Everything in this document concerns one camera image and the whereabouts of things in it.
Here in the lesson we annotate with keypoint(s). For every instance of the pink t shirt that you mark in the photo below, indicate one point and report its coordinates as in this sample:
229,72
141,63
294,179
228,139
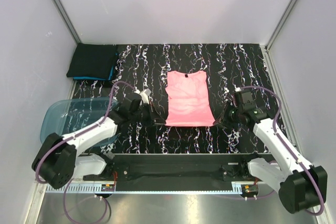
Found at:
188,100

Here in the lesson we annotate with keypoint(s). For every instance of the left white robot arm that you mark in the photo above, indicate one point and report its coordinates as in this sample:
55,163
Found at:
62,158

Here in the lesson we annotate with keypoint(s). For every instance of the aluminium frame rail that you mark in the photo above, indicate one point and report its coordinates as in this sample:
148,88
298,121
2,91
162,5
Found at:
228,185

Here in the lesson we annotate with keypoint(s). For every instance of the folded black t shirt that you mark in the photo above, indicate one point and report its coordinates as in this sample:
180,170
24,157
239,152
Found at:
87,54

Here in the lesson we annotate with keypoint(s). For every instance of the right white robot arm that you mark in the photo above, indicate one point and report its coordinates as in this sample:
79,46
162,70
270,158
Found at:
299,184

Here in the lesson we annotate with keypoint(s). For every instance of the blue plastic bin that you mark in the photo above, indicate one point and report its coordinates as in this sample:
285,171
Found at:
67,116

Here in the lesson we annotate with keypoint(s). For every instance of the folded blue t shirt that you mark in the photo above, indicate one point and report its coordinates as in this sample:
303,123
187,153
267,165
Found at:
97,71

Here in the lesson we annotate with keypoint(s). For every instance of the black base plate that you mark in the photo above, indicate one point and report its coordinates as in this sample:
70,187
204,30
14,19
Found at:
130,167

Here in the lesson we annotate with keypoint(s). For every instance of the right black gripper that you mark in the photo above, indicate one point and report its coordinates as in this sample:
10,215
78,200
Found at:
222,121

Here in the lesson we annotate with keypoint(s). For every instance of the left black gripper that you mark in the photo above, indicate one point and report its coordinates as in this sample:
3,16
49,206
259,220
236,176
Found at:
153,118

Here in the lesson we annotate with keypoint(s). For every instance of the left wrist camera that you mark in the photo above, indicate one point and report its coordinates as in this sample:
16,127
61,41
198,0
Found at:
145,94

